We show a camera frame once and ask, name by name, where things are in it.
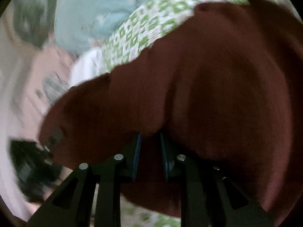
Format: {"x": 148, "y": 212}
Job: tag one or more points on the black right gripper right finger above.
{"x": 198, "y": 188}

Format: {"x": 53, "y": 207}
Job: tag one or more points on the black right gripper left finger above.
{"x": 117, "y": 171}

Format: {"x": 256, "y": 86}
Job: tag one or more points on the dark red knit garment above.
{"x": 227, "y": 83}

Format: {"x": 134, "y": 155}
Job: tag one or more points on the pink heart print pillow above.
{"x": 48, "y": 79}

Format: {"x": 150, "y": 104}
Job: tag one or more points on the white folded towel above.
{"x": 88, "y": 66}

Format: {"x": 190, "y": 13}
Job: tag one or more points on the gold framed landscape painting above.
{"x": 33, "y": 20}

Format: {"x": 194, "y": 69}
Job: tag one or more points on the light blue floral quilt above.
{"x": 82, "y": 24}

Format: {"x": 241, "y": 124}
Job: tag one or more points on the green white patterned bedsheet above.
{"x": 149, "y": 22}

